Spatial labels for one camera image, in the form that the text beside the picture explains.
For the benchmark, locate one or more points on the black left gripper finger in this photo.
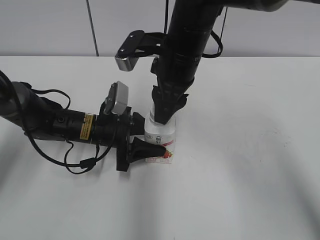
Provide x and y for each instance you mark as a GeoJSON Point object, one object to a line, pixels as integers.
{"type": "Point", "coordinates": [140, 150]}
{"type": "Point", "coordinates": [137, 124]}

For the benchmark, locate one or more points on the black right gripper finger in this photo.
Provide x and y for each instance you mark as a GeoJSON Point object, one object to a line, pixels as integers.
{"type": "Point", "coordinates": [163, 105]}
{"type": "Point", "coordinates": [181, 102]}

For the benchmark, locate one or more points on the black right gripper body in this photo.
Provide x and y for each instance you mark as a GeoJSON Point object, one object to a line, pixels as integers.
{"type": "Point", "coordinates": [175, 74]}

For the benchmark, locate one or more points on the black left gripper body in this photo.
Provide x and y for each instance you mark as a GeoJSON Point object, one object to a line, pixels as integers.
{"type": "Point", "coordinates": [114, 130]}

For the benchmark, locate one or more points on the white strawberry yogurt bottle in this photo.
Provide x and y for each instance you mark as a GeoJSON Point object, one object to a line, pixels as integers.
{"type": "Point", "coordinates": [160, 134]}

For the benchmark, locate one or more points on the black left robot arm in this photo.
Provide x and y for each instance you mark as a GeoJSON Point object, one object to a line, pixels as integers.
{"type": "Point", "coordinates": [43, 119]}

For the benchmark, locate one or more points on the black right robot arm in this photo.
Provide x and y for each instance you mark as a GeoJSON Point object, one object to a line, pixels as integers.
{"type": "Point", "coordinates": [191, 26]}

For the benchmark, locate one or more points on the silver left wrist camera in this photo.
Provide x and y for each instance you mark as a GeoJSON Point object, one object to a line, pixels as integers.
{"type": "Point", "coordinates": [117, 100]}

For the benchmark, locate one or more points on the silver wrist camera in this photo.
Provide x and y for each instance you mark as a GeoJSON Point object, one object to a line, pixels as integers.
{"type": "Point", "coordinates": [117, 100]}
{"type": "Point", "coordinates": [139, 44]}

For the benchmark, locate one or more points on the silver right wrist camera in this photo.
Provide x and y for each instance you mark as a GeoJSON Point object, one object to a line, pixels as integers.
{"type": "Point", "coordinates": [139, 44]}

